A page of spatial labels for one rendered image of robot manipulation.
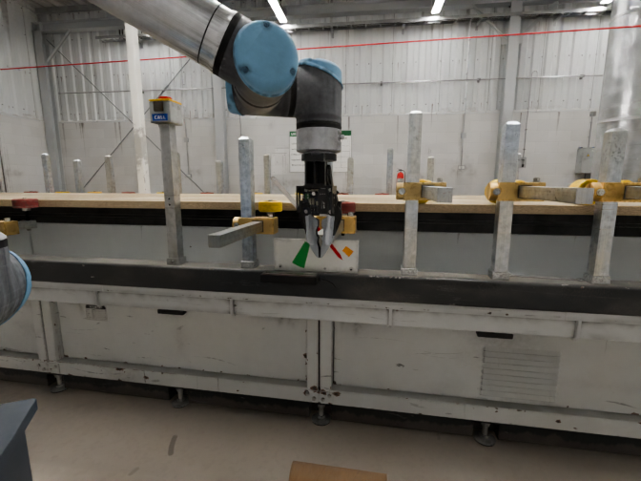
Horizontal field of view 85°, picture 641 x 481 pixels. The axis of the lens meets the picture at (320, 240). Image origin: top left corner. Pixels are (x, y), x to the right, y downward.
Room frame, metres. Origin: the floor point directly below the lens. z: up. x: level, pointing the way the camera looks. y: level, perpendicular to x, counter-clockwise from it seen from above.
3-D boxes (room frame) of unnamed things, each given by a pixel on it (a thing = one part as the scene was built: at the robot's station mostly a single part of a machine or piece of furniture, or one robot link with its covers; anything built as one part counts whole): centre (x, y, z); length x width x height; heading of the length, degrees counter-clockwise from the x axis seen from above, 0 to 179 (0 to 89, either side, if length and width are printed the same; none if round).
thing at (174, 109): (1.15, 0.48, 1.18); 0.07 x 0.07 x 0.08; 80
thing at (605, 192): (0.93, -0.78, 0.95); 0.14 x 0.06 x 0.05; 80
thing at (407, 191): (1.01, -0.29, 0.95); 0.14 x 0.06 x 0.05; 80
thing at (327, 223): (0.71, -0.01, 0.86); 0.06 x 0.03 x 0.09; 170
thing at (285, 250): (1.04, 0.02, 0.75); 0.26 x 0.01 x 0.10; 80
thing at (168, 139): (1.15, 0.49, 0.93); 0.05 x 0.05 x 0.45; 80
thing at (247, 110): (0.68, 0.11, 1.14); 0.12 x 0.12 x 0.09; 15
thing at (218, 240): (1.01, 0.21, 0.84); 0.44 x 0.03 x 0.04; 170
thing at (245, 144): (1.11, 0.23, 0.87); 0.04 x 0.04 x 0.48; 80
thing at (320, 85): (0.72, 0.01, 1.13); 0.10 x 0.09 x 0.12; 105
